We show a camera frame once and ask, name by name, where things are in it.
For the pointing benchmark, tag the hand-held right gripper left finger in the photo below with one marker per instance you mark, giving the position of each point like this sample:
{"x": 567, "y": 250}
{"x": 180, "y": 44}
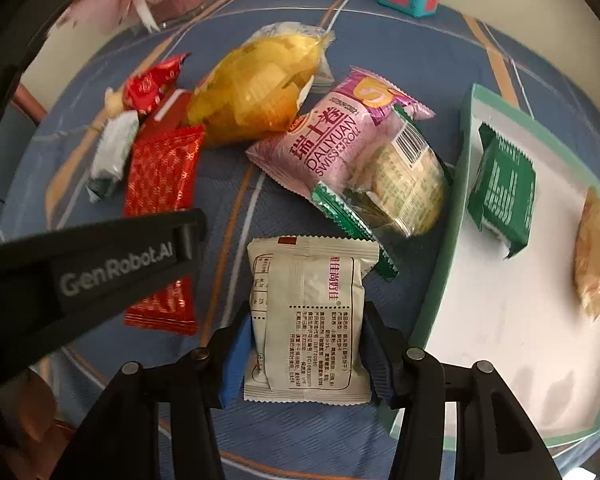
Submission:
{"x": 232, "y": 360}

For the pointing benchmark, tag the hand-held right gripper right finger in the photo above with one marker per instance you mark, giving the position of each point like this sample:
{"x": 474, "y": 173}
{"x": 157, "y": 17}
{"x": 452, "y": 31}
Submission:
{"x": 380, "y": 360}

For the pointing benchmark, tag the white snack packet red print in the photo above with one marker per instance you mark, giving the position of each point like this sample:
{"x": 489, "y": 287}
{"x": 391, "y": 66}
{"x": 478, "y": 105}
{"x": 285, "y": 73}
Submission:
{"x": 320, "y": 310}

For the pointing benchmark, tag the green snack box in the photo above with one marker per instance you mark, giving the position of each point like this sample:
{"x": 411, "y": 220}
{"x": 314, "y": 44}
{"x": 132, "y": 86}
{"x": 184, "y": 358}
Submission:
{"x": 505, "y": 310}

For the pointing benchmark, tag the red flower print packet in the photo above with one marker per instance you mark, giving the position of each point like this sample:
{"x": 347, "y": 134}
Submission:
{"x": 150, "y": 85}

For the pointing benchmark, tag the long red patterned packet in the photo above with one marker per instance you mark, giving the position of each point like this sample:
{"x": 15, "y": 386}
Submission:
{"x": 160, "y": 175}

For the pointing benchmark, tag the white and green candy packet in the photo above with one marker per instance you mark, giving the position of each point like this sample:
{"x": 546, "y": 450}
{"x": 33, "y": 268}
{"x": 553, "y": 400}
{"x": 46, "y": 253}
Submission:
{"x": 112, "y": 155}

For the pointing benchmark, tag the blue plaid tablecloth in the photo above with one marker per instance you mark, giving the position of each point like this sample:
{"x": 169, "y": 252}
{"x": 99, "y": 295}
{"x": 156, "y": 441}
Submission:
{"x": 230, "y": 200}

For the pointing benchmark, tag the cream roll snack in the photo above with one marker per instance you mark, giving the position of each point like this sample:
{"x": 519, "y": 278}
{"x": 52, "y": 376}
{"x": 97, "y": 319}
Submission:
{"x": 114, "y": 102}

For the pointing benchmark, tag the clear cake packet green edges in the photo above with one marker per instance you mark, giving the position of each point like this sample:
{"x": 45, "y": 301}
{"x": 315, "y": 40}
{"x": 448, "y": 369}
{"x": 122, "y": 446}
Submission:
{"x": 405, "y": 185}

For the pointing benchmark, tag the dark red box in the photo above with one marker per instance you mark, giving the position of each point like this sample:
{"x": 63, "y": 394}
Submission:
{"x": 172, "y": 110}

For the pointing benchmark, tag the reddish wooden chair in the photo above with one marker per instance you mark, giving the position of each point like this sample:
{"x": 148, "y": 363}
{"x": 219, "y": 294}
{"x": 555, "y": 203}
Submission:
{"x": 27, "y": 102}

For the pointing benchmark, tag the dark green snack packet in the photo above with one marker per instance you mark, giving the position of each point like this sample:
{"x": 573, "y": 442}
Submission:
{"x": 500, "y": 190}

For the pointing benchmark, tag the pink swiss roll packet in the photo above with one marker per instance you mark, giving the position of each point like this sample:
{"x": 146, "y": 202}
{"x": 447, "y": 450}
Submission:
{"x": 320, "y": 150}

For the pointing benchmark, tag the yellow chips bag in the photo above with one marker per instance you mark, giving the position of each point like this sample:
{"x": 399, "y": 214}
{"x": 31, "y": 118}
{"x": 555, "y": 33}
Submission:
{"x": 250, "y": 90}

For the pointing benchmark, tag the round cracker clear packet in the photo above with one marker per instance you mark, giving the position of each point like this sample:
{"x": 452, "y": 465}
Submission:
{"x": 592, "y": 255}

